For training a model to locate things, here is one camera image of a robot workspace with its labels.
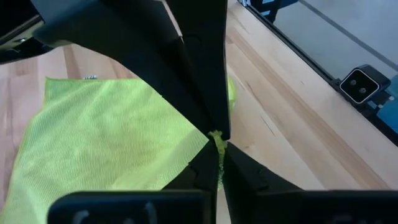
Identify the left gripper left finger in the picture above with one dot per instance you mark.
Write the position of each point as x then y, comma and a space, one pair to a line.
202, 174

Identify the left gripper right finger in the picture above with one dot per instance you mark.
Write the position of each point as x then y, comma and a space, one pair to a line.
245, 180

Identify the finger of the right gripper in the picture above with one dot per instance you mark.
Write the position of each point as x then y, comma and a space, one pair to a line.
205, 62
140, 56

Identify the lime green microfiber towel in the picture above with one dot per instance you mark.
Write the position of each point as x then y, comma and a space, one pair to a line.
93, 130

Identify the black aluminium table frame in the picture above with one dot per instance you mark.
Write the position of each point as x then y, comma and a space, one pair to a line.
298, 49

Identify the small black camera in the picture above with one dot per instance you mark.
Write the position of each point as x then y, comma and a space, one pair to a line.
360, 85

